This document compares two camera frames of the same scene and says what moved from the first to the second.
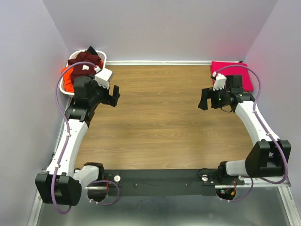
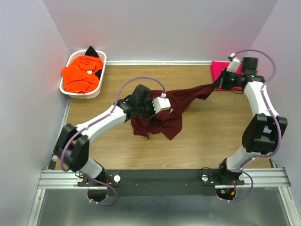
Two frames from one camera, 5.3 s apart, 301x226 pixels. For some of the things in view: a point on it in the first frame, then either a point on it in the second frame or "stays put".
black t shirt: (91, 50) stays put
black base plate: (166, 182) stays put
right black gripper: (209, 93) to (218, 83)
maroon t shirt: (84, 69) to (169, 122)
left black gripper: (109, 99) to (145, 117)
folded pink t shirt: (247, 82) stays put
